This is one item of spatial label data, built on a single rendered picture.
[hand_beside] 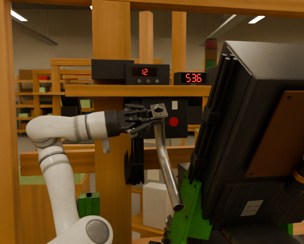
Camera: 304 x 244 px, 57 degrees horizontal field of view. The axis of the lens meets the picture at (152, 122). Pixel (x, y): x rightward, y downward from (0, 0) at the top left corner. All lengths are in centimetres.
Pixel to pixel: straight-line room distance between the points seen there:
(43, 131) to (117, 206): 52
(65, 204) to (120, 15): 71
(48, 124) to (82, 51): 1035
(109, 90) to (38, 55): 1057
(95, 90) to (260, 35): 1111
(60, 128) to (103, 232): 29
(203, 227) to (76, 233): 38
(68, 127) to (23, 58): 1093
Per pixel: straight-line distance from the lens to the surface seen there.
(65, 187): 71
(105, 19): 111
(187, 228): 82
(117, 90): 96
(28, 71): 1155
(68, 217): 71
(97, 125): 76
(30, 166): 123
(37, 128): 77
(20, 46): 1176
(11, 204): 119
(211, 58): 120
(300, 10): 141
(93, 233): 63
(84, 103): 788
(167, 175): 78
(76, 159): 120
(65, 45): 1127
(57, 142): 82
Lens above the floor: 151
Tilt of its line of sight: 6 degrees down
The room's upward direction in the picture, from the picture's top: straight up
